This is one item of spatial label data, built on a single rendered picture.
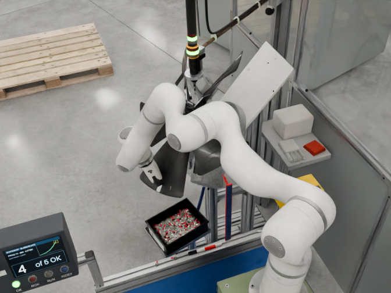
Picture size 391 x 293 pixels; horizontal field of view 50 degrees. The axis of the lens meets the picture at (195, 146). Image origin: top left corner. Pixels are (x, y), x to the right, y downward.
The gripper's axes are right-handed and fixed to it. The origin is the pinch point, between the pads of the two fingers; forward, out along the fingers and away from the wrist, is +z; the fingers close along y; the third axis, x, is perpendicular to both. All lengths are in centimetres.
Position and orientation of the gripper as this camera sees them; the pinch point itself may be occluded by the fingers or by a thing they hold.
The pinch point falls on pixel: (158, 181)
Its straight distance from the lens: 179.3
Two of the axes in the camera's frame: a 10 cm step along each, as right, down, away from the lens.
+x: -8.9, 4.6, -0.1
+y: -3.4, -6.3, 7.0
